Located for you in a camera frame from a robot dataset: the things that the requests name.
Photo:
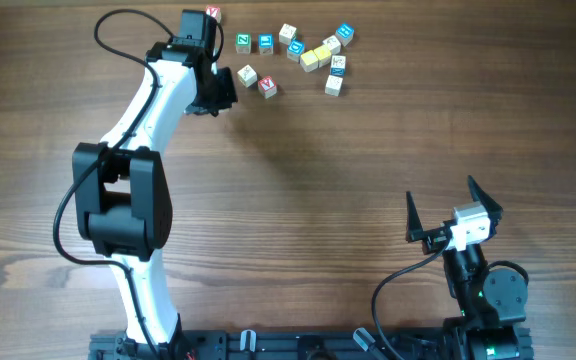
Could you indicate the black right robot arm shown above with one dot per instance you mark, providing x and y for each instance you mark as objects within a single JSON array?
[{"x": 491, "y": 295}]

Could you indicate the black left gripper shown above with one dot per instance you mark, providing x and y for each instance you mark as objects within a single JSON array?
[{"x": 228, "y": 95}]

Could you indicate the plain wooden block lowest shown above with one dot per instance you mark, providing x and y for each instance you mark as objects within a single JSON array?
[{"x": 333, "y": 85}]

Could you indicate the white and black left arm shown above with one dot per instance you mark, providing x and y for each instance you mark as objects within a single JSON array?
[{"x": 122, "y": 200}]

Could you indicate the plain leaf wooden block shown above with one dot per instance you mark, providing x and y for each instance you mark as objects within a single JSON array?
[{"x": 287, "y": 34}]

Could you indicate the yellow wooden block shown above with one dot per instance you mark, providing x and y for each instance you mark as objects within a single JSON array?
[
  {"x": 309, "y": 61},
  {"x": 323, "y": 55}
]

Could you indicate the red A wooden block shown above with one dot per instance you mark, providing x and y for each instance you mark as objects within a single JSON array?
[{"x": 267, "y": 87}]

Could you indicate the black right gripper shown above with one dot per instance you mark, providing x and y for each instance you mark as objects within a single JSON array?
[{"x": 434, "y": 238}]

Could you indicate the yellow wooden block rear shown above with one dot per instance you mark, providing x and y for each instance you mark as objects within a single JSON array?
[{"x": 323, "y": 55}]

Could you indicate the red Y wooden block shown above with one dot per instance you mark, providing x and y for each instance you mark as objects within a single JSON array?
[{"x": 215, "y": 12}]

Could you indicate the yellow wooden block front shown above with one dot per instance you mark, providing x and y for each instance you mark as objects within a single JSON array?
[{"x": 309, "y": 61}]

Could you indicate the blue D wooden block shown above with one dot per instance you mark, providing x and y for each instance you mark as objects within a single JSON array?
[{"x": 294, "y": 50}]

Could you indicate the green Z wooden block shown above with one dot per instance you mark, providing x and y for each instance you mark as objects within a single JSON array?
[{"x": 243, "y": 43}]

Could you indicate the block with blue side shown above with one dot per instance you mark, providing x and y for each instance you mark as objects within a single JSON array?
[{"x": 338, "y": 65}]

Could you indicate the violin picture wooden block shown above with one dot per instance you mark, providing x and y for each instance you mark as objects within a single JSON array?
[{"x": 247, "y": 76}]

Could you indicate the blue top right block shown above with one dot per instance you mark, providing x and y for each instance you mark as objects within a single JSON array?
[{"x": 345, "y": 34}]

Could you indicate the plain picture wooden block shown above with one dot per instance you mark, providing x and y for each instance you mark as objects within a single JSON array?
[{"x": 333, "y": 44}]

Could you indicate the blue letter wooden block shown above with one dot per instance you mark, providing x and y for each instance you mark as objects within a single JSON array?
[{"x": 266, "y": 44}]

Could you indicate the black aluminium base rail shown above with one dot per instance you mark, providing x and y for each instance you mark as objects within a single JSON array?
[{"x": 411, "y": 343}]

